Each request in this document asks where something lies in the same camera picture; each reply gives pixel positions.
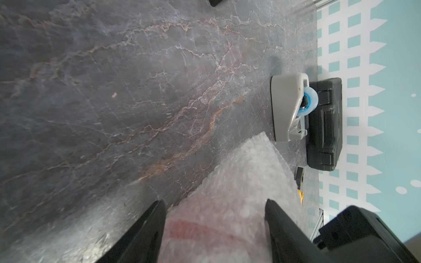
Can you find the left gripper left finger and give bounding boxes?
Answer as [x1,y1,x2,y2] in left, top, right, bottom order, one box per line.
[97,200,167,263]

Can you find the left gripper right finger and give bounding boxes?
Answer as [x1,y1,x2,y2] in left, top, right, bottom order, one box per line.
[265,199,329,263]

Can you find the clear bubble wrap sheet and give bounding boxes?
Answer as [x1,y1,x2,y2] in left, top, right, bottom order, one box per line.
[159,133,308,263]

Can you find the yellow blue pliers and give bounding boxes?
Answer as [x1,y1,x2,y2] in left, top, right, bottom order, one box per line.
[294,167,304,206]

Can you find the black plastic tool case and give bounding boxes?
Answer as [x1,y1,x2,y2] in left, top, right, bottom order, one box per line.
[306,77,343,172]

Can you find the white blue tape dispenser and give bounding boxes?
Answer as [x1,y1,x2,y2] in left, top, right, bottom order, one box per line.
[270,73,319,142]

